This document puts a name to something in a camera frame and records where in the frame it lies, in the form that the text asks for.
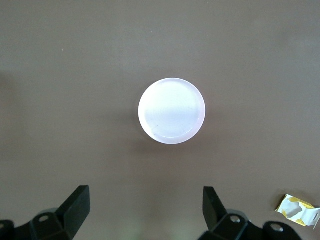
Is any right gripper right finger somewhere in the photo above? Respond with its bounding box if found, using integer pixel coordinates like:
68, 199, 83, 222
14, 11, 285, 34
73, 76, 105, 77
199, 186, 303, 240

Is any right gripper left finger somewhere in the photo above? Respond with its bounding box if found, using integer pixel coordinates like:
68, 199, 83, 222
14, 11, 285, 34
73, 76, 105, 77
0, 184, 91, 240

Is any crumpled yellow white carton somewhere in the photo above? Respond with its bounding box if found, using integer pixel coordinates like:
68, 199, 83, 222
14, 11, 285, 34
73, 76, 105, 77
274, 193, 320, 227

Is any pink round plate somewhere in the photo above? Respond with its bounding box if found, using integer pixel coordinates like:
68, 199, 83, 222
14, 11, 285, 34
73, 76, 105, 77
138, 77, 207, 145

